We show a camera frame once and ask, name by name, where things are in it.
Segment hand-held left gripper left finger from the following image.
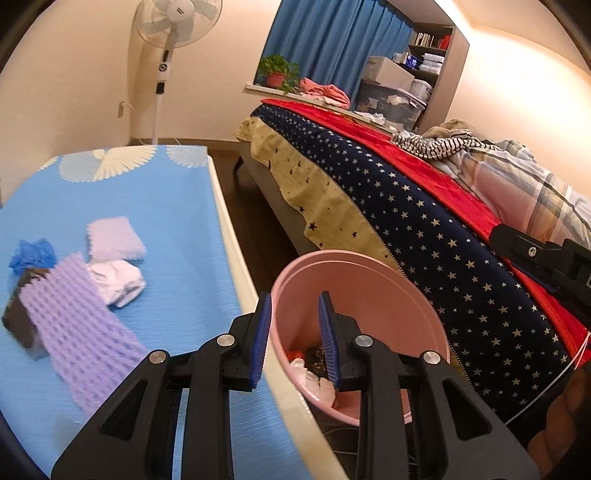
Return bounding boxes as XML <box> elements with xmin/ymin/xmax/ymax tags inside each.
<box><xmin>51</xmin><ymin>292</ymin><xmax>273</xmax><ymax>480</ymax></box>

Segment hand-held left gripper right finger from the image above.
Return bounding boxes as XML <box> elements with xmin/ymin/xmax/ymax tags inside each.
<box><xmin>318</xmin><ymin>291</ymin><xmax>541</xmax><ymax>480</ymax></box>

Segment pink plastic bin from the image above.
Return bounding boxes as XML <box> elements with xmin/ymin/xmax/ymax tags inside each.
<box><xmin>270</xmin><ymin>249</ymin><xmax>451</xmax><ymax>428</ymax></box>

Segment white paper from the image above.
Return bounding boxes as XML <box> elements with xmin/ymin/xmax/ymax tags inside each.
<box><xmin>87</xmin><ymin>259</ymin><xmax>145</xmax><ymax>309</ymax></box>

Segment long purple foam net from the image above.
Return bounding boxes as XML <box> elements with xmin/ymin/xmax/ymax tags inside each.
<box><xmin>25</xmin><ymin>253</ymin><xmax>151</xmax><ymax>414</ymax></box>

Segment small purple foam piece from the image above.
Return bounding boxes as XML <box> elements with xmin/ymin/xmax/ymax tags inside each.
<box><xmin>85</xmin><ymin>216</ymin><xmax>147</xmax><ymax>264</ymax></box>

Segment dark brown box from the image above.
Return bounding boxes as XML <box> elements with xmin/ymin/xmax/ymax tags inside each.
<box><xmin>1</xmin><ymin>270</ymin><xmax>54</xmax><ymax>361</ymax></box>

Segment blue plastic glove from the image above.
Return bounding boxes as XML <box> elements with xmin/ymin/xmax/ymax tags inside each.
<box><xmin>8</xmin><ymin>237</ymin><xmax>57</xmax><ymax>278</ymax></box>

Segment person's right hand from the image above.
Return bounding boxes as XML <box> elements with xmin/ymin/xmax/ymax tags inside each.
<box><xmin>526</xmin><ymin>369</ymin><xmax>591</xmax><ymax>480</ymax></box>

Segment plaid quilt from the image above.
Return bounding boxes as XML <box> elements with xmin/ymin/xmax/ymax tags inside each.
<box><xmin>445</xmin><ymin>138</ymin><xmax>591</xmax><ymax>252</ymax></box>

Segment navy star blanket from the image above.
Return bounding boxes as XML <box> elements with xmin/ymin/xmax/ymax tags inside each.
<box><xmin>252</xmin><ymin>104</ymin><xmax>573</xmax><ymax>414</ymax></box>

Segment blue table cloth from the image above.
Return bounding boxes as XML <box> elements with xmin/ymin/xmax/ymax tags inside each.
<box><xmin>0</xmin><ymin>145</ymin><xmax>305</xmax><ymax>480</ymax></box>

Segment red blanket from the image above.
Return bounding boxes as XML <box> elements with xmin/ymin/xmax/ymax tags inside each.
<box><xmin>261</xmin><ymin>98</ymin><xmax>591</xmax><ymax>365</ymax></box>

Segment yellow star bed sheet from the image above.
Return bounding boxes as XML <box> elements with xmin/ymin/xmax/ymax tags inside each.
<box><xmin>235</xmin><ymin>115</ymin><xmax>402</xmax><ymax>273</ymax></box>

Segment striped garment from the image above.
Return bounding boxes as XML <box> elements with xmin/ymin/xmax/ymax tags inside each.
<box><xmin>392</xmin><ymin>129</ymin><xmax>502</xmax><ymax>162</ymax></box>

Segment beige cloth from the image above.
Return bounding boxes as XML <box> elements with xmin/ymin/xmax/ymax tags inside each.
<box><xmin>422</xmin><ymin>119</ymin><xmax>474</xmax><ymax>139</ymax></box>

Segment small white lidded container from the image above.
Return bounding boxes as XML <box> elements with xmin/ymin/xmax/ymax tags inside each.
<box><xmin>411</xmin><ymin>78</ymin><xmax>435</xmax><ymax>104</ymax></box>

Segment wooden bookshelf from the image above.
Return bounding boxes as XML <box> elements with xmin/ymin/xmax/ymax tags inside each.
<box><xmin>406</xmin><ymin>23</ymin><xmax>469</xmax><ymax>132</ymax></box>

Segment white cloth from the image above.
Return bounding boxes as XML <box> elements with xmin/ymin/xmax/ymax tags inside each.
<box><xmin>365</xmin><ymin>112</ymin><xmax>402</xmax><ymax>132</ymax></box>

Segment clear storage bin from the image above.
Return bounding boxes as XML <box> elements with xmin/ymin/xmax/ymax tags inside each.
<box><xmin>355</xmin><ymin>79</ymin><xmax>426</xmax><ymax>130</ymax></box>

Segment white cardboard box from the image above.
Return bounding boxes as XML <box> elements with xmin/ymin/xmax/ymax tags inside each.
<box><xmin>365</xmin><ymin>56</ymin><xmax>415</xmax><ymax>90</ymax></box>

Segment pink clothes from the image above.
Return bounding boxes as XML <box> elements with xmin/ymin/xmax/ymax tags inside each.
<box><xmin>299</xmin><ymin>78</ymin><xmax>352</xmax><ymax>108</ymax></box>

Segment potted green plant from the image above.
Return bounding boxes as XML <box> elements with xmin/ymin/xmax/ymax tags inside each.
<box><xmin>256</xmin><ymin>54</ymin><xmax>302</xmax><ymax>94</ymax></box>

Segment blue curtain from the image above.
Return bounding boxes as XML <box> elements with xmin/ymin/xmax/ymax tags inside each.
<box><xmin>262</xmin><ymin>0</ymin><xmax>413</xmax><ymax>112</ymax></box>

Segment white standing fan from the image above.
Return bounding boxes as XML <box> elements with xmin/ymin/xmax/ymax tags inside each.
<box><xmin>131</xmin><ymin>0</ymin><xmax>223</xmax><ymax>146</ymax></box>

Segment thin white cord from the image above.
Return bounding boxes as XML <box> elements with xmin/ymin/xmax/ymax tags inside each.
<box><xmin>503</xmin><ymin>332</ymin><xmax>591</xmax><ymax>425</ymax></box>

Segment grey bed frame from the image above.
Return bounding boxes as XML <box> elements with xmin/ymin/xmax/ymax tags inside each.
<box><xmin>233</xmin><ymin>138</ymin><xmax>319</xmax><ymax>252</ymax></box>

